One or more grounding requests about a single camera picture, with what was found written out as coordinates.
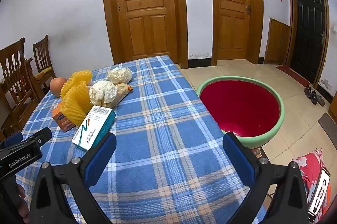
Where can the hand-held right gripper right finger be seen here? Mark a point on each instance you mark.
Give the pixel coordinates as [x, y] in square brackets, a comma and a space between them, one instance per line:
[238, 158]

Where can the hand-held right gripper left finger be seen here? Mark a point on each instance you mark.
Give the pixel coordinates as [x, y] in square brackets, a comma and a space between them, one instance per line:
[101, 158]

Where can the red printed bag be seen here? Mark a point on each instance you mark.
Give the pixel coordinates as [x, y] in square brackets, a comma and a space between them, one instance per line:
[310, 168]

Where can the yellow seat cushion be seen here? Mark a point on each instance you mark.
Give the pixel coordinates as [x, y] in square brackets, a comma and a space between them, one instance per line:
[43, 72]

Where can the grey slipper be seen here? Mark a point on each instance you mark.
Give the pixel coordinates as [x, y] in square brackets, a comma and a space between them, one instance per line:
[321, 100]

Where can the smartphone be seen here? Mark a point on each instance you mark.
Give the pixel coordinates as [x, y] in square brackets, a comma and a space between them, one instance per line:
[320, 192]

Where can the grey floor mat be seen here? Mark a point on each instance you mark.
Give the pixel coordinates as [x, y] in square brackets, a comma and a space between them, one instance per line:
[329, 125]

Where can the orange fruit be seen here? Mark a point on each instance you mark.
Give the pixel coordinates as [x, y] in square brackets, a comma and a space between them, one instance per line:
[56, 85]

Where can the large wooden chair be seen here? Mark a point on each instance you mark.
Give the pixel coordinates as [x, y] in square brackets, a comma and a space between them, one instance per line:
[13, 76]

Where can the wooden panel door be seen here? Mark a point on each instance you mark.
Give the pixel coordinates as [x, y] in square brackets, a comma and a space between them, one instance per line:
[144, 16]

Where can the red basin with green rim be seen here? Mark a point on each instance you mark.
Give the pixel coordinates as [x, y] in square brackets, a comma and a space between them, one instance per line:
[237, 105]

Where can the yellow foam fruit net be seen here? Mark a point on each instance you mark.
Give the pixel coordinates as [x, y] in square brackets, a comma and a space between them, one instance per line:
[75, 105]
[76, 79]

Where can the black entrance door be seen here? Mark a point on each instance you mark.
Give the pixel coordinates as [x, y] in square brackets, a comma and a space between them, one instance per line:
[306, 29]

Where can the small orange box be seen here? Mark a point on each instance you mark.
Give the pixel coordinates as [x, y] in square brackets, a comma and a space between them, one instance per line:
[60, 118]

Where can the blue plaid tablecloth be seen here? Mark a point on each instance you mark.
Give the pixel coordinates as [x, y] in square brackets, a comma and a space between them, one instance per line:
[158, 121]

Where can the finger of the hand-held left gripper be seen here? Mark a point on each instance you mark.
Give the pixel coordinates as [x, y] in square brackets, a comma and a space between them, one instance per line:
[39, 137]
[11, 139]

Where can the small wooden chair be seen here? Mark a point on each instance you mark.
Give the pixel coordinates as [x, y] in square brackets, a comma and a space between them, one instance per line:
[42, 55]

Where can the low wooden wall cabinet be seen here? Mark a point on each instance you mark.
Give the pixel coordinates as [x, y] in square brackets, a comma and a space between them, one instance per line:
[276, 42]

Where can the white paper ball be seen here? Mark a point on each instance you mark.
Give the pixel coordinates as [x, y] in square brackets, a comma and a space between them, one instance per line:
[119, 76]
[101, 93]

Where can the orange and white snack wrapper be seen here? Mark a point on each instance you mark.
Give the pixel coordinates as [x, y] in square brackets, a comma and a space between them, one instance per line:
[123, 89]

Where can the teal and white box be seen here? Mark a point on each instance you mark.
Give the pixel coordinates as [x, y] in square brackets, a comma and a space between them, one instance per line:
[92, 129]

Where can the red doormat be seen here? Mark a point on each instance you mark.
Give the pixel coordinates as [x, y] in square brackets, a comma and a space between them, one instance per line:
[292, 75]

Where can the person's left hand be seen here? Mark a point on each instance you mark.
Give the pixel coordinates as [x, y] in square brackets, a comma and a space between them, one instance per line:
[25, 203]

